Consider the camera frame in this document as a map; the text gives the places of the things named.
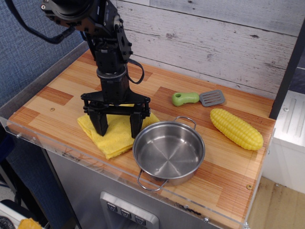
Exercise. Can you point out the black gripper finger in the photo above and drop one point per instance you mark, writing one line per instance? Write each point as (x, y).
(99, 121)
(136, 124)

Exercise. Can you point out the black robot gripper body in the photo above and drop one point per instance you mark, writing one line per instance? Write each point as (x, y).
(116, 98)

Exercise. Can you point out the yellow cloth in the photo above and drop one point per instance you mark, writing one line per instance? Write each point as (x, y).
(118, 138)

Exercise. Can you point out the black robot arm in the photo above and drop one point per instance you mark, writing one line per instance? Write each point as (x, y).
(102, 28)

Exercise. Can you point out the stainless steel pot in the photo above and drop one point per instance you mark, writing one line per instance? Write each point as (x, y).
(169, 152)

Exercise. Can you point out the green grey toy spatula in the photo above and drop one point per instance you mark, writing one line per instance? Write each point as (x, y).
(207, 99)

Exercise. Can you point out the clear acrylic table guard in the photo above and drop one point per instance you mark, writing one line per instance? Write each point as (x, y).
(40, 97)

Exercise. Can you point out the silver button control panel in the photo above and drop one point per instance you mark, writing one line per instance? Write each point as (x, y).
(120, 214)

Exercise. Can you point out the yellow plastic toy corn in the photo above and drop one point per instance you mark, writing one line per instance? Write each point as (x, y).
(236, 129)

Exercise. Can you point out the yellow black object bottom left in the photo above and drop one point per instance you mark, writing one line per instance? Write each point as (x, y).
(6, 223)

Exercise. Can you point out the white metal side unit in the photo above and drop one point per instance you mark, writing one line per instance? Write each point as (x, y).
(285, 160)

